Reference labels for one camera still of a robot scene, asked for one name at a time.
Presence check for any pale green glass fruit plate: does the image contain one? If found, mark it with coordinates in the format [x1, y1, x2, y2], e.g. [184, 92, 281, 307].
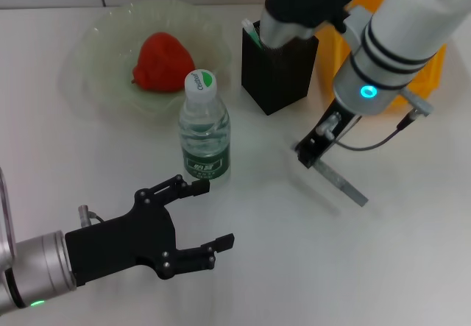
[60, 0, 233, 121]

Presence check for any grey marker pen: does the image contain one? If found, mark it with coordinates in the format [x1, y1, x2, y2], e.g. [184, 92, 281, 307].
[312, 158, 369, 208]

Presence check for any yellow plastic bin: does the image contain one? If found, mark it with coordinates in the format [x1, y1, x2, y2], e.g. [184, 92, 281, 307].
[316, 20, 448, 117]

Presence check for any clear green-label water bottle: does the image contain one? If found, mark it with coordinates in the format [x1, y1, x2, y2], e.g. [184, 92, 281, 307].
[178, 68, 233, 191]

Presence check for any green utility knife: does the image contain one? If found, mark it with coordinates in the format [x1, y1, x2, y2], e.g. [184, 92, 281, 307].
[241, 18, 264, 50]

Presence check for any black mesh pen holder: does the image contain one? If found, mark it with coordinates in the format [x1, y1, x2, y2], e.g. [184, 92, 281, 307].
[241, 20, 319, 116]

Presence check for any red orange fruit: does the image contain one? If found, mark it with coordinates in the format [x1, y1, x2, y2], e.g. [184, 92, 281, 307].
[131, 31, 196, 93]

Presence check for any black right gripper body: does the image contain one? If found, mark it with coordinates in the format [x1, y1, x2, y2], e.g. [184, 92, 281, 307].
[314, 99, 364, 157]

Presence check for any left wrist cable with connector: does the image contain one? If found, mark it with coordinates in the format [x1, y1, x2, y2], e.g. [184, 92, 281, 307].
[77, 204, 107, 227]

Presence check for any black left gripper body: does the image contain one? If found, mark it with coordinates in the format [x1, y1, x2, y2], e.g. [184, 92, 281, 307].
[64, 189, 181, 287]

